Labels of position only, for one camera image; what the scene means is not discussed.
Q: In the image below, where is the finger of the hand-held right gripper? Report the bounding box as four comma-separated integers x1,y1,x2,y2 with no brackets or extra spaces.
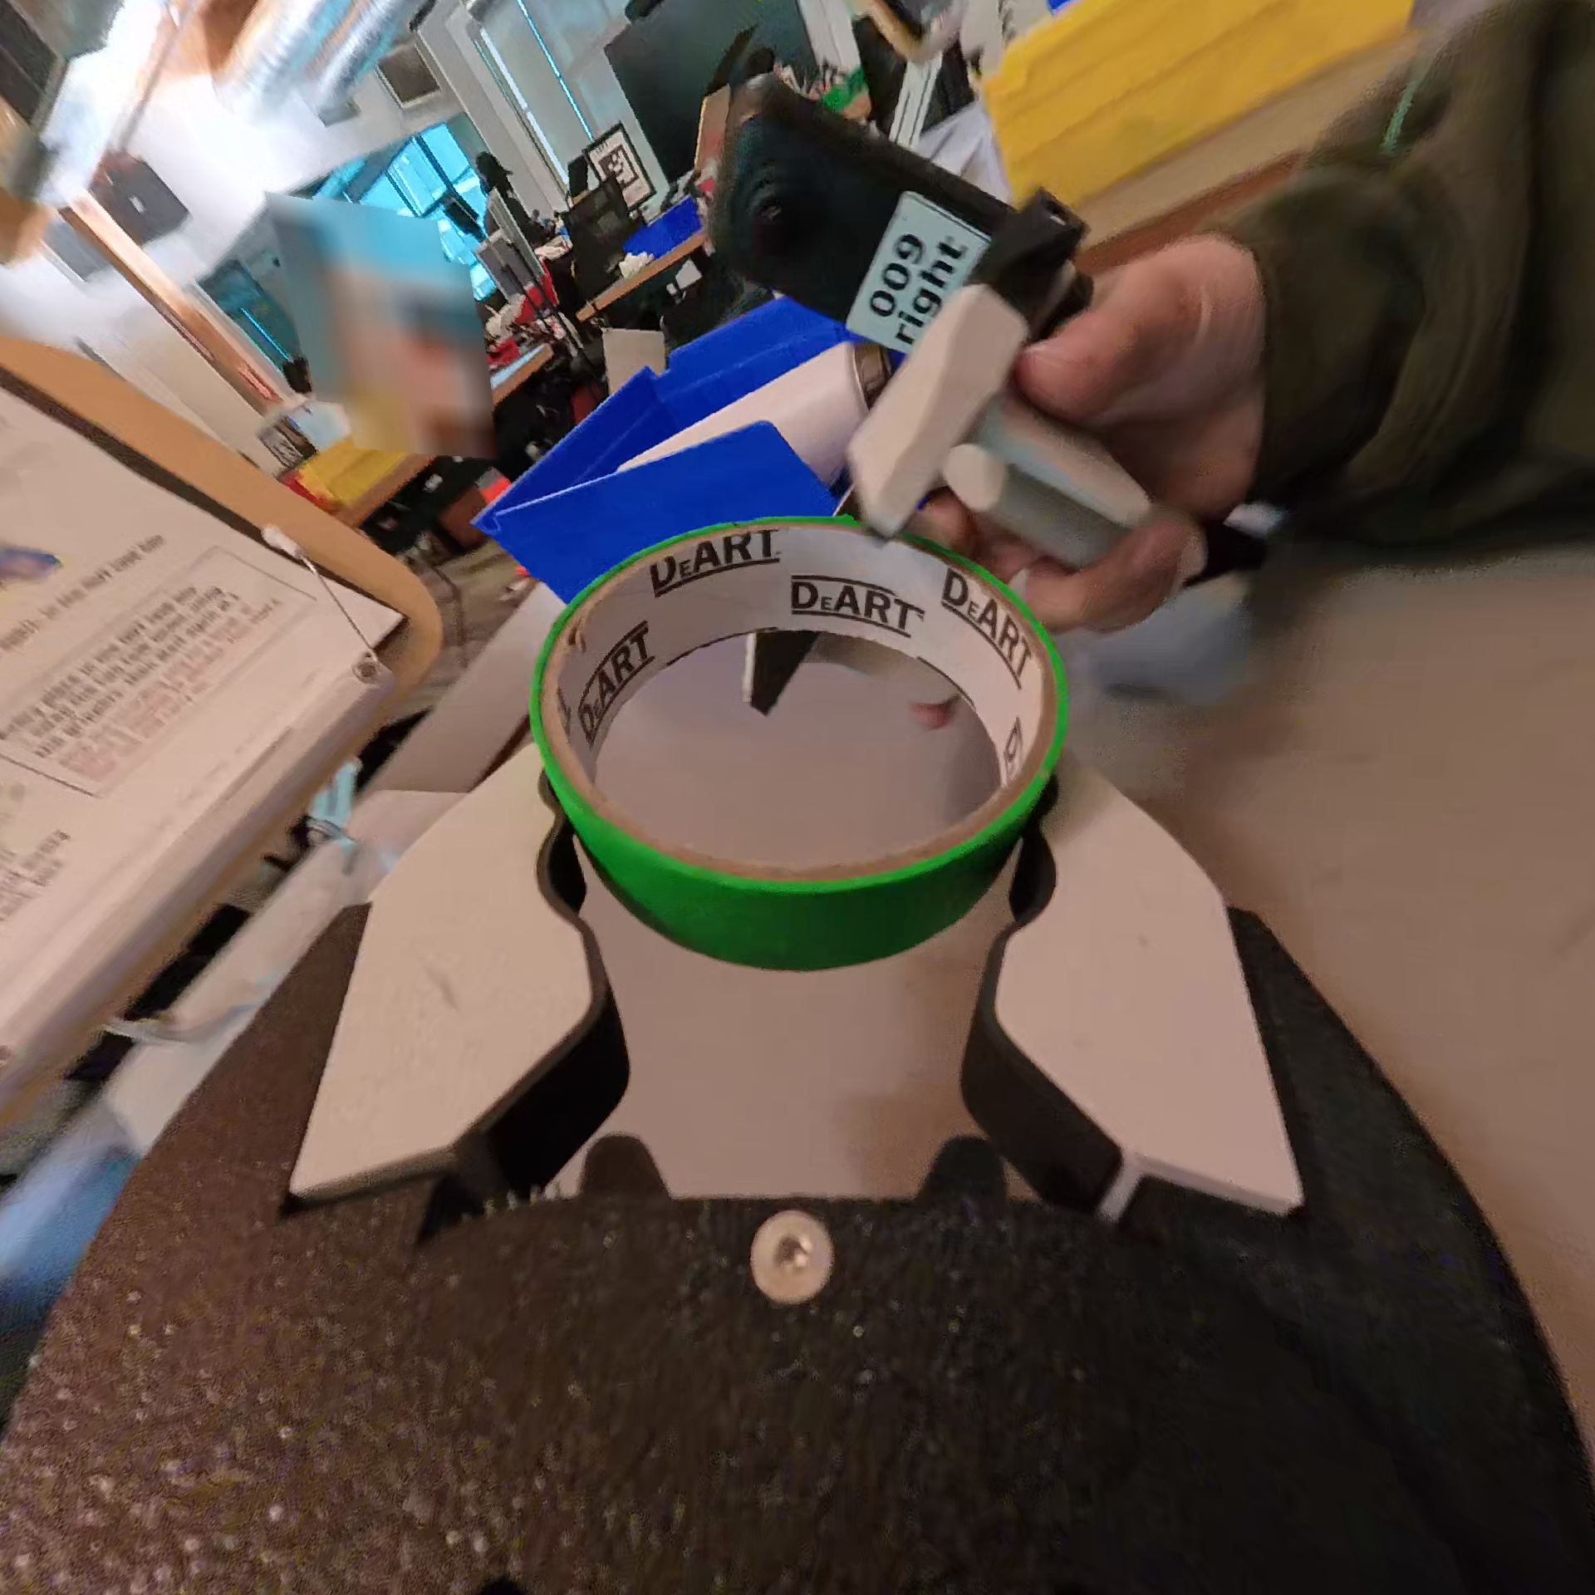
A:
845,285,1033,539
744,628,826,717

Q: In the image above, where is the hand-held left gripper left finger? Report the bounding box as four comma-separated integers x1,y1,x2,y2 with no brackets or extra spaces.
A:
286,744,630,1207

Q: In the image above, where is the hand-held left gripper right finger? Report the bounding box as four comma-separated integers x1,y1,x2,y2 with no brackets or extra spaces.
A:
964,772,1306,1221

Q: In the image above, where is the blue plastic bin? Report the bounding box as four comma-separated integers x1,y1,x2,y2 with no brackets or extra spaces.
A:
470,296,913,607

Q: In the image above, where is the green masking tape roll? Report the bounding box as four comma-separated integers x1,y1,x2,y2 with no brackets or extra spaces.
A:
529,514,1071,974

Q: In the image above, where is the person's right forearm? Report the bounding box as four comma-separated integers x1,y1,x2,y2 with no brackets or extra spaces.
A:
1226,0,1595,550

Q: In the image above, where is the person's right hand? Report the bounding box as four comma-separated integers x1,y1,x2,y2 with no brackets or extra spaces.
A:
915,237,1268,638

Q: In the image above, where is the white paper roll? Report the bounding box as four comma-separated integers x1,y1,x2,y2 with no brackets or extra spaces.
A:
617,341,894,490

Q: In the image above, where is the large black screen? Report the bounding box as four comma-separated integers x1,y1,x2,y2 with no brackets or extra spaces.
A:
603,0,818,127

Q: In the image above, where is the framed fiducial marker sign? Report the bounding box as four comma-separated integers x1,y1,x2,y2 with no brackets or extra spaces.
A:
583,125,662,209

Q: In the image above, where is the wooden top work desk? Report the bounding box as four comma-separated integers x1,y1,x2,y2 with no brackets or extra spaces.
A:
491,229,714,376

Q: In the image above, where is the instruction sheet on clipboard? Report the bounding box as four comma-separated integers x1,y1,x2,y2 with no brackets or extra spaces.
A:
0,334,446,1129

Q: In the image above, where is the yellow plastic bin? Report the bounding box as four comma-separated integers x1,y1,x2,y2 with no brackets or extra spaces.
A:
981,0,1418,209

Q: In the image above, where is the printed instruction sheet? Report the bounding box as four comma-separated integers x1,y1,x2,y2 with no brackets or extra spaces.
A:
0,385,402,1073

